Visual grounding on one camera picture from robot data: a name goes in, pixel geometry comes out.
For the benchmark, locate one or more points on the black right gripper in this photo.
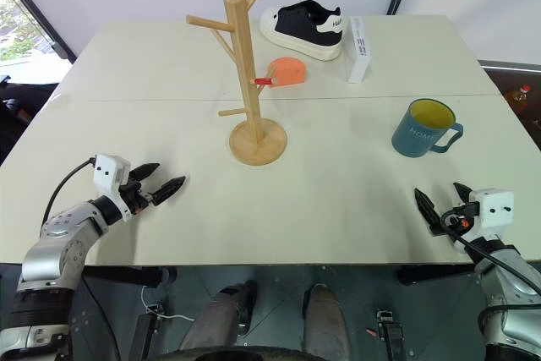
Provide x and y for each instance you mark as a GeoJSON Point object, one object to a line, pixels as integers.
{"type": "Point", "coordinates": [465, 214]}

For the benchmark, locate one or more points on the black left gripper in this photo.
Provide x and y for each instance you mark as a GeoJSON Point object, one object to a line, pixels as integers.
{"type": "Point", "coordinates": [136, 199]}

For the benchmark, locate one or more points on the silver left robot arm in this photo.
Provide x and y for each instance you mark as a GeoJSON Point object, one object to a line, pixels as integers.
{"type": "Point", "coordinates": [55, 251]}

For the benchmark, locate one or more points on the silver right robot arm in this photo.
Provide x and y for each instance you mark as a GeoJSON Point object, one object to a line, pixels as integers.
{"type": "Point", "coordinates": [507, 293]}

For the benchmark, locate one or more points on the wooden mug tree stand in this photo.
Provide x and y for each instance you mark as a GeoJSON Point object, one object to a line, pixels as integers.
{"type": "Point", "coordinates": [243, 82]}

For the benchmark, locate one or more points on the blue mug yellow inside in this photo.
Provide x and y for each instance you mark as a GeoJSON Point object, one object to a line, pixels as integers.
{"type": "Point", "coordinates": [412, 135]}

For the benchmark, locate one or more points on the bottle with red cap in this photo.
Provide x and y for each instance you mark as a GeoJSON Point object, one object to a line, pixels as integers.
{"type": "Point", "coordinates": [520, 99]}

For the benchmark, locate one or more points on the dark brown side table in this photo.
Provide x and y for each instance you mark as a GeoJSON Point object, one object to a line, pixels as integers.
{"type": "Point", "coordinates": [507, 78]}

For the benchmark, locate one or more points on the black floor clamp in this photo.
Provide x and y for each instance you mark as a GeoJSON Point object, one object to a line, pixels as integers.
{"type": "Point", "coordinates": [148, 327]}
{"type": "Point", "coordinates": [389, 329]}

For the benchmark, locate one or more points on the dark grey rounded shape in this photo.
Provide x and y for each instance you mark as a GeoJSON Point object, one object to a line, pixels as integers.
{"type": "Point", "coordinates": [220, 318]}
{"type": "Point", "coordinates": [325, 323]}

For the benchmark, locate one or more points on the dark bulky object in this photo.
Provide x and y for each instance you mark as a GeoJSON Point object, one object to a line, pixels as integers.
{"type": "Point", "coordinates": [12, 111]}

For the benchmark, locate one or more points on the white cardboard box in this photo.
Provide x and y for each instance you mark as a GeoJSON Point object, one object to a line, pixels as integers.
{"type": "Point", "coordinates": [359, 56]}

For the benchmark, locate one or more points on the orange rounded block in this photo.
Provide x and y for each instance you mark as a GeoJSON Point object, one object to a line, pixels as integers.
{"type": "Point", "coordinates": [289, 69]}

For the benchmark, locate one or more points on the black curved rim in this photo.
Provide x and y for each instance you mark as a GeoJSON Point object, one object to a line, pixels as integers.
{"type": "Point", "coordinates": [236, 354]}

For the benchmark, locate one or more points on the black and white sneaker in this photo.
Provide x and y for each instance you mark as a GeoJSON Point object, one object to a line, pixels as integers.
{"type": "Point", "coordinates": [296, 27]}

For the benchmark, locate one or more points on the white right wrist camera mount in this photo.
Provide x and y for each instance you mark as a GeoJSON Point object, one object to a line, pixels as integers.
{"type": "Point", "coordinates": [494, 209]}

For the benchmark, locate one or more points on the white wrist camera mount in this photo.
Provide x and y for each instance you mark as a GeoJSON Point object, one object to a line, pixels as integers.
{"type": "Point", "coordinates": [494, 209]}
{"type": "Point", "coordinates": [107, 173]}

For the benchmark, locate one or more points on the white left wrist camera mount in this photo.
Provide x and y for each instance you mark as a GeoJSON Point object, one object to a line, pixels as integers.
{"type": "Point", "coordinates": [107, 173]}

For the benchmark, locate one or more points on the black table support bracket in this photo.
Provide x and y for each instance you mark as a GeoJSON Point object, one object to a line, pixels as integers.
{"type": "Point", "coordinates": [127, 275]}
{"type": "Point", "coordinates": [435, 274]}

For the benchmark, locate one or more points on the black window frame bar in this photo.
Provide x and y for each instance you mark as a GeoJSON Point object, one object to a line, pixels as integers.
{"type": "Point", "coordinates": [38, 10]}

